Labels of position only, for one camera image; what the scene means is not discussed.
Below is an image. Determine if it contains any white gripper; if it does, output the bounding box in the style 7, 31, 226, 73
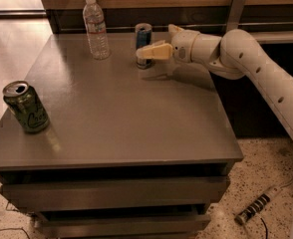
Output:
136, 24, 199, 63

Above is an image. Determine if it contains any blue silver redbull can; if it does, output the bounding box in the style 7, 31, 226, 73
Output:
135, 23, 152, 69

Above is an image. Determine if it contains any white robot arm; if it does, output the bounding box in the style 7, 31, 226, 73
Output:
137, 24, 293, 239

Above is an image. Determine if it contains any green soda can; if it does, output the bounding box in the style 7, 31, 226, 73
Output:
3, 81, 50, 133

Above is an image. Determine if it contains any clear plastic water bottle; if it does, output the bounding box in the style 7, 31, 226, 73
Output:
83, 0, 111, 60

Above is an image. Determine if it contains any grey drawer cabinet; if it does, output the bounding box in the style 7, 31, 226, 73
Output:
0, 34, 242, 239

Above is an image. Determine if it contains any upper grey drawer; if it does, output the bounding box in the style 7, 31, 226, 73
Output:
1, 176, 229, 212

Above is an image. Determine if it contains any grey drawer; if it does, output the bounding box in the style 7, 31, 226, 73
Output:
38, 214, 210, 238
1, 176, 229, 212

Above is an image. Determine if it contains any lower grey drawer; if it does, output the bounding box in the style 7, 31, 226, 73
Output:
38, 214, 210, 238

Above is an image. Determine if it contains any white power strip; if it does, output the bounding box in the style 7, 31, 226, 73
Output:
234, 186, 282, 225

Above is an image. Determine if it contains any metal wall bracket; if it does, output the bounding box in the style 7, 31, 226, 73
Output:
225, 0, 246, 32

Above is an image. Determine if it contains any horizontal metal rail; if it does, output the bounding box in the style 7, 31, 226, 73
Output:
58, 21, 293, 32

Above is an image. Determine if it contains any black floor cable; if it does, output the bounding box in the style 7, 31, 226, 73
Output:
0, 201, 32, 239

